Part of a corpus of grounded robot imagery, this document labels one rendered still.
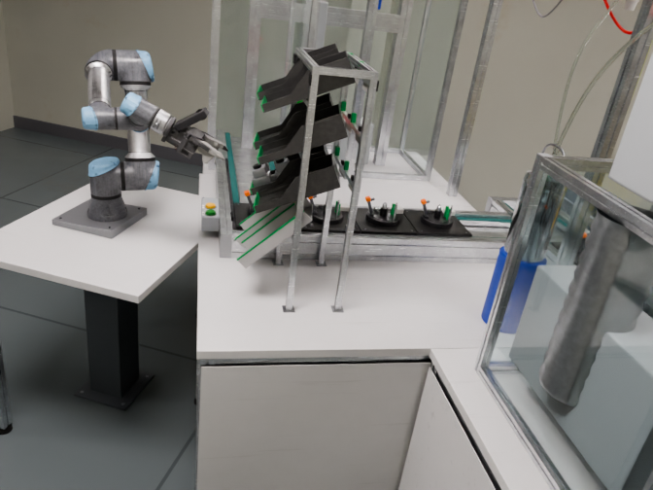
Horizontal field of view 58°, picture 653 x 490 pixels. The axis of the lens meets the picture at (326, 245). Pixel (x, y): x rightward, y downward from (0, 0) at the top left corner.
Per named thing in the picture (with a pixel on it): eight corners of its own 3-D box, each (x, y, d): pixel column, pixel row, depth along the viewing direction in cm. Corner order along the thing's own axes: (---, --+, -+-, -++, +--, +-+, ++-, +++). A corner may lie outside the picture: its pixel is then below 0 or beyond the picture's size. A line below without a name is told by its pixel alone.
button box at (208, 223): (201, 230, 233) (201, 216, 230) (201, 209, 251) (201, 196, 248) (219, 231, 234) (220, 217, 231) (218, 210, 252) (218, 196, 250)
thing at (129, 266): (-42, 257, 206) (-43, 250, 204) (106, 180, 285) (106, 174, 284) (138, 303, 194) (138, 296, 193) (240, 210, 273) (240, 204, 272)
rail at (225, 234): (219, 258, 223) (221, 231, 218) (215, 176, 300) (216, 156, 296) (233, 258, 224) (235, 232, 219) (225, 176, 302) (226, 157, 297)
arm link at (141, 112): (130, 95, 194) (130, 87, 186) (160, 113, 196) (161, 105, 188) (118, 115, 192) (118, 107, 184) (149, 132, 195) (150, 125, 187)
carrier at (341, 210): (301, 233, 230) (304, 204, 225) (292, 209, 251) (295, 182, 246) (360, 235, 236) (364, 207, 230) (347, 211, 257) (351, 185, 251)
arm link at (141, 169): (121, 190, 240) (112, 50, 228) (159, 188, 245) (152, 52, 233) (121, 192, 229) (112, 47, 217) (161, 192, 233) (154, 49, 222)
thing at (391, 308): (196, 359, 172) (196, 351, 170) (198, 178, 303) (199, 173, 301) (611, 353, 203) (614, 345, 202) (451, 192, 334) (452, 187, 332)
